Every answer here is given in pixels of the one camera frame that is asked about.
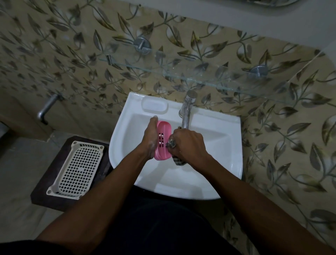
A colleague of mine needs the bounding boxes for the person's right hand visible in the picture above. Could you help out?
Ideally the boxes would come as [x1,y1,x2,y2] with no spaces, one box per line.
[167,128,212,167]

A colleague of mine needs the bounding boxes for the white ceramic wash basin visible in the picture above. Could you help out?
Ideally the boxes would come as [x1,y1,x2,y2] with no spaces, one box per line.
[109,92,243,201]

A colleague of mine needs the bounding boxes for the chrome basin tap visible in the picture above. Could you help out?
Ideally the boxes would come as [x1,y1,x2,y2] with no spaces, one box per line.
[179,90,198,129]

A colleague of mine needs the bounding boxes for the pink plastic soap dish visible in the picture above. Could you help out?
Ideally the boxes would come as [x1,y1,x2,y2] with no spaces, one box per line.
[153,121,173,161]

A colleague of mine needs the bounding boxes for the checked scrubbing cloth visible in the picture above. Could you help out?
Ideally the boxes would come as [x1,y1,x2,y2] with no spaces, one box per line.
[172,154,187,166]

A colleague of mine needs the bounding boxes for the white plastic perforated tray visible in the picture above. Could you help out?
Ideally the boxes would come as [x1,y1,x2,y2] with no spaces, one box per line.
[46,141,104,200]

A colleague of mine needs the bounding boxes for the dark wooden stool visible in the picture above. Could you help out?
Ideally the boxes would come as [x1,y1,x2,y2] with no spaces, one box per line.
[30,136,114,212]

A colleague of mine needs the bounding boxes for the chrome shelf bracket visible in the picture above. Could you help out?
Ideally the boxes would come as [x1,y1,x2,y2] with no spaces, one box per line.
[133,37,152,55]
[248,65,269,80]

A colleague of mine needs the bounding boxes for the person's left hand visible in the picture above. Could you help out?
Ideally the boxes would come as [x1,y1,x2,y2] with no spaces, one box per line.
[141,116,159,161]

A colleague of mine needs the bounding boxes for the glass wall shelf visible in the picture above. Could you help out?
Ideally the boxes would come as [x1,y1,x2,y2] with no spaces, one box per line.
[98,42,326,105]

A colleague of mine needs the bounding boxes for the person's right forearm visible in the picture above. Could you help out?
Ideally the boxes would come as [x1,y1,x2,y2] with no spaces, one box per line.
[193,154,336,255]

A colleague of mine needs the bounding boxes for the person's left forearm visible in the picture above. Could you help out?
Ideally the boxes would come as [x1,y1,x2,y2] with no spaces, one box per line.
[35,147,151,255]

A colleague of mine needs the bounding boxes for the chrome wall tap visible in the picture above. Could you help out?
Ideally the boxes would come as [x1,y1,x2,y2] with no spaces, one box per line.
[37,92,64,125]

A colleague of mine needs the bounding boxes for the person's dark trousers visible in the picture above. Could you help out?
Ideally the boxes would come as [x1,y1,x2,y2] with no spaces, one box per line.
[0,185,242,255]

